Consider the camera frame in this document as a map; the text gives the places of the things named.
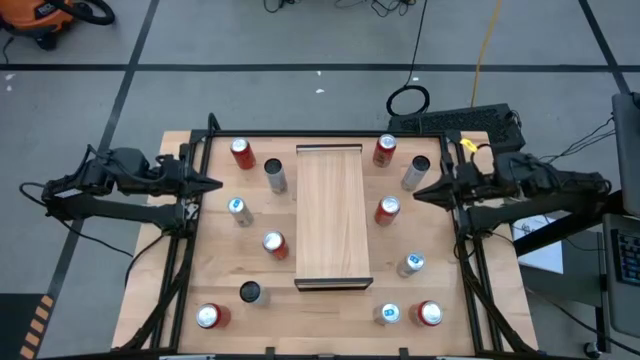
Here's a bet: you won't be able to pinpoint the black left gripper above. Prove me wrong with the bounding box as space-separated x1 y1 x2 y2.
158 153 224 200

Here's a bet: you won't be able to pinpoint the white paper sheet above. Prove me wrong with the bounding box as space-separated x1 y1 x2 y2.
512 213 565 275

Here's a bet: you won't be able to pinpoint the black stand beam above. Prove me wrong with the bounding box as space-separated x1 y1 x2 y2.
513 189 626 257

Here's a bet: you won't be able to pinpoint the black vacuum hose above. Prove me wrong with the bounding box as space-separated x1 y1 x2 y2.
47 0 116 26

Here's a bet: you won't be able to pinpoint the silver blue Red Bull can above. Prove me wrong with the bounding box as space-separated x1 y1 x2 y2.
227 196 255 229
372 301 403 327
396 251 427 279

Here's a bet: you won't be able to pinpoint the black mat orange stripes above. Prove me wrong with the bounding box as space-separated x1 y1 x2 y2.
0 293 56 360

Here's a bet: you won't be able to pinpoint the light wooden tray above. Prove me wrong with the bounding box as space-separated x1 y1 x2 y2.
293 143 375 293

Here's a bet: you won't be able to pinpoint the white can black lid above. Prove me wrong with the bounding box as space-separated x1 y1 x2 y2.
238 280 271 307
263 157 289 195
400 154 432 193

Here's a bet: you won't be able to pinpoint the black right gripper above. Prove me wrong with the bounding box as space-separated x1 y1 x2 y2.
413 159 496 209

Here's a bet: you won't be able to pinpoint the yellow cable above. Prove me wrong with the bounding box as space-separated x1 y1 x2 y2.
469 0 504 109

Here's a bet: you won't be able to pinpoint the red soda can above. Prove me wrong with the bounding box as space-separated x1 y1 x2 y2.
371 133 399 169
374 195 402 228
261 230 290 262
407 299 445 328
229 136 258 171
195 302 232 330

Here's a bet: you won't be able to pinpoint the orange shop vacuum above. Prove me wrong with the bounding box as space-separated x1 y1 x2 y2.
0 0 76 51

